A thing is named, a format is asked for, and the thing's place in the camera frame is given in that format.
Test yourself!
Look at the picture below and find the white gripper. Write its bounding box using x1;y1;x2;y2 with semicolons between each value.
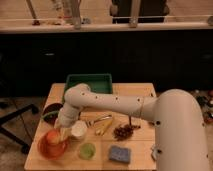
54;103;81;142

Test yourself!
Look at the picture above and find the red apple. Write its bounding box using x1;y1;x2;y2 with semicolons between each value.
46;129;60;145

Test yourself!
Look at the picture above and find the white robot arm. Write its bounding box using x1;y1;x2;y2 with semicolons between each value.
58;84;210;171

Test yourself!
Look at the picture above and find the dark bowl green rim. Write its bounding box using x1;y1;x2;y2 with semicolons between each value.
41;103;63;125

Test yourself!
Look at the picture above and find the red bowl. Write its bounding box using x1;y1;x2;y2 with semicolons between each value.
37;131;68;160

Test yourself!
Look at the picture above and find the small green bowl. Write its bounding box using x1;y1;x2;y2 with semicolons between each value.
79;143;96;160

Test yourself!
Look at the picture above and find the white cup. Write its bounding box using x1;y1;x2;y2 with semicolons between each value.
71;120;87;140

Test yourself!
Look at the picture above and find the metal fork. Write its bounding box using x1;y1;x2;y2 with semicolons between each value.
86;115;112;127

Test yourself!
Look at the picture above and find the yellow banana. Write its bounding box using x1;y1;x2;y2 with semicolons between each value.
95;119;113;136

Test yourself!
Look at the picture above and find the green plastic bin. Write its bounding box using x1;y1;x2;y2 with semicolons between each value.
64;73;113;94

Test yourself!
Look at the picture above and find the blue sponge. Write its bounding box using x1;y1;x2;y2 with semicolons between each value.
109;145;131;163

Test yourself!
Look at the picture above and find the dark grape bunch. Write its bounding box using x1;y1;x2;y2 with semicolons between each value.
113;124;141;141

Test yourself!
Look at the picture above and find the white metal railing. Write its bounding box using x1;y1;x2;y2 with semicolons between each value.
0;0;213;33

